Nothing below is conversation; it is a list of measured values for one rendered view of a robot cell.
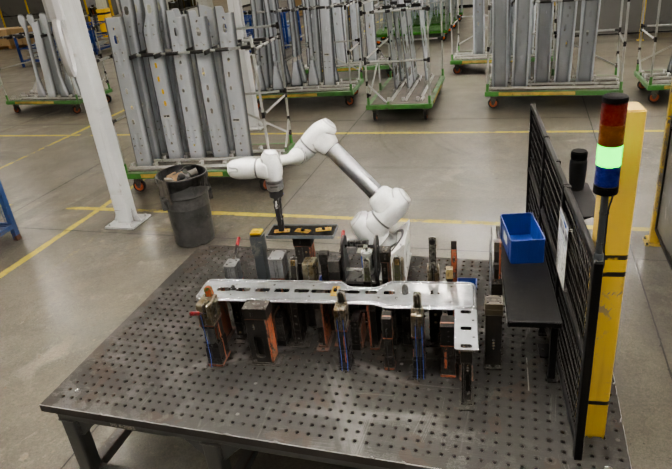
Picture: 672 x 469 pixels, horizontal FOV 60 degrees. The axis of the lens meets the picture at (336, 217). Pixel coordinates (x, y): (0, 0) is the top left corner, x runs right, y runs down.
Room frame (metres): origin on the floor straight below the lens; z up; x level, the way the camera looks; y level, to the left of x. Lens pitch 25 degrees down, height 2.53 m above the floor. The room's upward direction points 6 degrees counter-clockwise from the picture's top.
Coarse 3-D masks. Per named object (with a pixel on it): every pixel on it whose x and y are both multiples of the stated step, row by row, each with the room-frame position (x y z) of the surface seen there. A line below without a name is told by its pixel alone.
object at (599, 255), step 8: (608, 96) 1.56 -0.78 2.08; (616, 96) 1.55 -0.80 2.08; (624, 96) 1.55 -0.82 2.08; (616, 104) 1.54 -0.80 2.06; (600, 192) 1.55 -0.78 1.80; (608, 192) 1.54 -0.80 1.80; (616, 192) 1.54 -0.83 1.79; (600, 200) 1.58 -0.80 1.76; (600, 208) 1.57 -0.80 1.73; (608, 208) 1.57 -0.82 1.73; (600, 216) 1.57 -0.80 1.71; (600, 224) 1.57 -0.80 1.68; (600, 232) 1.56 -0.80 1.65; (600, 240) 1.56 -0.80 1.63; (600, 248) 1.56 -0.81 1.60; (592, 256) 1.59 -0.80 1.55; (600, 256) 1.56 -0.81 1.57
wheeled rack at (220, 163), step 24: (192, 48) 7.01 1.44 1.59; (216, 48) 6.71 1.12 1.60; (240, 48) 6.65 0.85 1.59; (264, 120) 6.30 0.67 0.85; (288, 120) 7.17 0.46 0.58; (240, 144) 7.38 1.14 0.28; (264, 144) 7.27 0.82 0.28; (288, 144) 7.14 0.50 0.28; (144, 168) 6.76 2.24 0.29; (216, 168) 6.51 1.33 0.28
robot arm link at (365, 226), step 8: (360, 216) 3.14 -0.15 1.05; (368, 216) 3.13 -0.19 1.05; (352, 224) 3.14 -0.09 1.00; (360, 224) 3.11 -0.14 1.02; (368, 224) 3.10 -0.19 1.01; (376, 224) 3.09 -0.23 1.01; (360, 232) 3.10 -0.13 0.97; (368, 232) 3.09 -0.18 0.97; (376, 232) 3.08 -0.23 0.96; (384, 232) 3.09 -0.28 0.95; (384, 240) 3.08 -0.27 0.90
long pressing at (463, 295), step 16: (256, 288) 2.54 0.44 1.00; (272, 288) 2.52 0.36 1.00; (288, 288) 2.50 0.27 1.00; (304, 288) 2.49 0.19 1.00; (320, 288) 2.47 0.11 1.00; (352, 288) 2.44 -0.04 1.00; (368, 288) 2.42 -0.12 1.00; (384, 288) 2.41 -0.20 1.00; (400, 288) 2.39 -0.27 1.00; (416, 288) 2.38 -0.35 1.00; (432, 288) 2.36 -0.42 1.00; (448, 288) 2.35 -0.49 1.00; (464, 288) 2.33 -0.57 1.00; (352, 304) 2.31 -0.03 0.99; (368, 304) 2.30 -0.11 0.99; (384, 304) 2.27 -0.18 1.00; (400, 304) 2.26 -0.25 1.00; (432, 304) 2.23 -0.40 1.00; (448, 304) 2.22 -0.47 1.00; (464, 304) 2.20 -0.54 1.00
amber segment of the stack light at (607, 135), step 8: (600, 128) 1.57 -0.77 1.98; (608, 128) 1.55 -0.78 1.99; (616, 128) 1.54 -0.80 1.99; (624, 128) 1.55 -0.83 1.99; (600, 136) 1.57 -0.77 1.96; (608, 136) 1.55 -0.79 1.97; (616, 136) 1.54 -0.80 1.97; (600, 144) 1.57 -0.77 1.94; (608, 144) 1.55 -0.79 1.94; (616, 144) 1.54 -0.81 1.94
